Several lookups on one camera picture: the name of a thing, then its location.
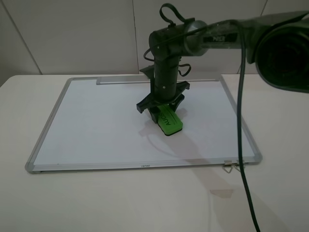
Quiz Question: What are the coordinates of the right metal hanging clip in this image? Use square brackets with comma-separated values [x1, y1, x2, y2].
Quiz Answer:
[234, 160, 249, 173]

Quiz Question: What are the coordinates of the clear tape piece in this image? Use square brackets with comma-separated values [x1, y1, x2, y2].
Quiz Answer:
[210, 189, 234, 199]

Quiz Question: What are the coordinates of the metal hanging clip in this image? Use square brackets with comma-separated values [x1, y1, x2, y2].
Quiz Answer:
[234, 160, 249, 173]
[222, 160, 233, 174]

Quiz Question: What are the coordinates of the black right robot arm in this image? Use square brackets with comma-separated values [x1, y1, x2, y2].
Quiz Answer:
[137, 11, 309, 122]

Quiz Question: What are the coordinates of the green whiteboard eraser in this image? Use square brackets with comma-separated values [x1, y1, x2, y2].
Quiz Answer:
[158, 105, 183, 136]

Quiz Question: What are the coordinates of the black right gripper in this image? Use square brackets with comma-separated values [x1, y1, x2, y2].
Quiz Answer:
[137, 58, 190, 124]

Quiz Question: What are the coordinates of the black thick cable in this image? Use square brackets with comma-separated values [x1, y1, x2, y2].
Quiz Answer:
[235, 19, 262, 232]

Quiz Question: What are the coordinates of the left metal hanging clip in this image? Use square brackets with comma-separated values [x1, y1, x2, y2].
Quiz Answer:
[222, 160, 233, 174]

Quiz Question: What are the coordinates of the white aluminium-framed whiteboard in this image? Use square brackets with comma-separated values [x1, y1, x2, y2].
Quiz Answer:
[25, 74, 263, 174]

